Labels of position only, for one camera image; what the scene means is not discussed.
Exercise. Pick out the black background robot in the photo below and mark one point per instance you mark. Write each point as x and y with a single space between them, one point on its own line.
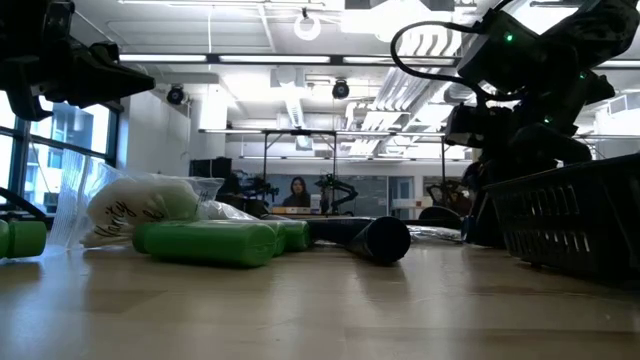
345 192

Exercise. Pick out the green shampoo bottle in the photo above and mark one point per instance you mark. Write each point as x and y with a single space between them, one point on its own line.
25 239
210 242
297 235

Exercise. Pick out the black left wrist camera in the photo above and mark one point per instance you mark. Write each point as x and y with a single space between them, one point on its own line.
60 22

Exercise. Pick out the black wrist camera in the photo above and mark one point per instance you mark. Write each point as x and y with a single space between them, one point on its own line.
480 125
60 22

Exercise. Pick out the black ceiling camera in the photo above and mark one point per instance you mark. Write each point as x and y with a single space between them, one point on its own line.
176 95
341 90

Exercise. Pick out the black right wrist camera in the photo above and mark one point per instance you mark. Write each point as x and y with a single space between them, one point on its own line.
480 125

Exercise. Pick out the person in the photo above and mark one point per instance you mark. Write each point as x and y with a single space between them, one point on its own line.
298 197

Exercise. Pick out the black background monitor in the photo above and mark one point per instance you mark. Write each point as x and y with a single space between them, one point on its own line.
210 169

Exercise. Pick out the black background gantry frame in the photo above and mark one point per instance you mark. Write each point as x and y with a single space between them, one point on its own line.
334 160

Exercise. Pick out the bagged black oval pad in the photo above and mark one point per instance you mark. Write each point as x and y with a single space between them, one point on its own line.
435 234

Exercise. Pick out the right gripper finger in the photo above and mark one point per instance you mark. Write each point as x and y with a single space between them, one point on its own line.
487 215

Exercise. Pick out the green packets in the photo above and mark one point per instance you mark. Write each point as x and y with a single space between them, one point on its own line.
280 240

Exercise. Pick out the dark framed window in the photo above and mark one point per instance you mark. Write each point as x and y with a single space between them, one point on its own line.
75 130

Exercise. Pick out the small cotton ball bag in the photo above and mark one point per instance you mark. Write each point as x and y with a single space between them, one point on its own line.
140 205

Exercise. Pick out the black plastic mesh basket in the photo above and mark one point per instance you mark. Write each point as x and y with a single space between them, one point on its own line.
630 225
560 225

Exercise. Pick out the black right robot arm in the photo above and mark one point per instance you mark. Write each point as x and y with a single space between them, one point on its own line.
590 30

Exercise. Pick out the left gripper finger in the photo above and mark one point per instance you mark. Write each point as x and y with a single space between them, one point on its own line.
100 97
90 67

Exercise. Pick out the dark blue toiletry tube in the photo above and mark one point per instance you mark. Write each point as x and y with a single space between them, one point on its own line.
385 240
330 231

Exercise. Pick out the long ceiling light bar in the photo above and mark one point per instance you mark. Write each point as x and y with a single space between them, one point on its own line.
275 59

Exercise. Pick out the large cotton swab bag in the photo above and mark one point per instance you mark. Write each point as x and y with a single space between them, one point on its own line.
225 211

